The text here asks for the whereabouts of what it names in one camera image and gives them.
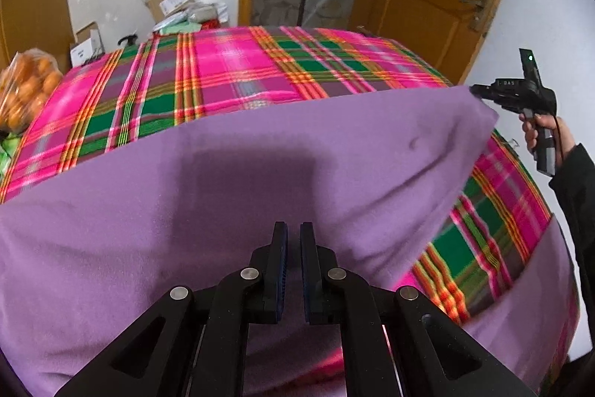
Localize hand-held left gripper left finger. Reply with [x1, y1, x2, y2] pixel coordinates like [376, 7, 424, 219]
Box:
[53, 221, 290, 397]

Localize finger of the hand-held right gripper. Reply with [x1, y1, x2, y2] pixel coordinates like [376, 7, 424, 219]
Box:
[469, 84, 502, 100]

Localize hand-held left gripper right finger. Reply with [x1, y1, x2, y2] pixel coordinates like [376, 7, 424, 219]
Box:
[300, 221, 537, 397]

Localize purple fleece sweater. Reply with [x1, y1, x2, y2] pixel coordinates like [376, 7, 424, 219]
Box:
[0, 84, 579, 397]

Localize person's right forearm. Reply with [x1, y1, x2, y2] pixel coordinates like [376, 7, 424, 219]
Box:
[549, 143, 595, 361]

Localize person's right hand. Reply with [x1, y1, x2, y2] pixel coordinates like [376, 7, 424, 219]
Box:
[521, 115, 577, 164]

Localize pink plaid blanket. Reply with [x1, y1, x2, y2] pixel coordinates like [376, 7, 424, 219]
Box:
[0, 25, 582, 379]

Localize grey parcel bags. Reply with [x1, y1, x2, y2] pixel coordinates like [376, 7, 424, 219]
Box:
[153, 1, 228, 36]

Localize small white open box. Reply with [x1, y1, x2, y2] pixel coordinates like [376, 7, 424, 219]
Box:
[70, 22, 104, 67]

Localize bag of oranges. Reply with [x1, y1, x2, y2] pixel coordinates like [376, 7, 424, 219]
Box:
[0, 48, 63, 132]

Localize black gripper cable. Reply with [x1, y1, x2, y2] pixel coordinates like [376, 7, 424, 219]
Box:
[554, 117, 567, 161]

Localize metal door lock handle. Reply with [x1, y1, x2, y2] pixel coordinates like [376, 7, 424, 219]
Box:
[459, 0, 494, 32]

